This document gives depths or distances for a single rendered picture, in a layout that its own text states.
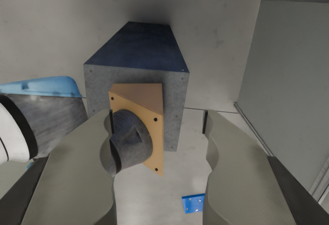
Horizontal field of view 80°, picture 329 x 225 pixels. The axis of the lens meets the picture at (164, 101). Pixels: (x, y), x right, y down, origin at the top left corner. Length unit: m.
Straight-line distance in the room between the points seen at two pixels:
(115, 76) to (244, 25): 1.26
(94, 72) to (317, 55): 0.93
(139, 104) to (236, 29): 1.29
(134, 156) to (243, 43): 1.39
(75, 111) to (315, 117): 0.98
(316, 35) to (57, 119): 1.06
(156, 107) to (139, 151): 0.11
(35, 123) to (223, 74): 1.53
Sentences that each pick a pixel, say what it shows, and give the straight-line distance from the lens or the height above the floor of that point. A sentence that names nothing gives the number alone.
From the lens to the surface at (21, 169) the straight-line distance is 2.17.
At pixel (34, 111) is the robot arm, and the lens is 0.36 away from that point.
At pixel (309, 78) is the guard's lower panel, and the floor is 0.70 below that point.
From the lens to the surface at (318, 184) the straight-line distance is 1.14.
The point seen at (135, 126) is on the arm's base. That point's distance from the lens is 0.47.
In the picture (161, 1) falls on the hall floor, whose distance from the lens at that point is 1.54.
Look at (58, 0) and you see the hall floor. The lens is 1.67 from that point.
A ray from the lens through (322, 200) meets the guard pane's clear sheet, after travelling 1.16.
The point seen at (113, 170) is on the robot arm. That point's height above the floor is 1.22.
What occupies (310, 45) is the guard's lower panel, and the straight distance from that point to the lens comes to 1.16.
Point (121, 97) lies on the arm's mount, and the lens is 0.51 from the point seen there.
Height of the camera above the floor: 1.53
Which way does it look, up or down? 62 degrees down
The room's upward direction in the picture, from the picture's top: 176 degrees clockwise
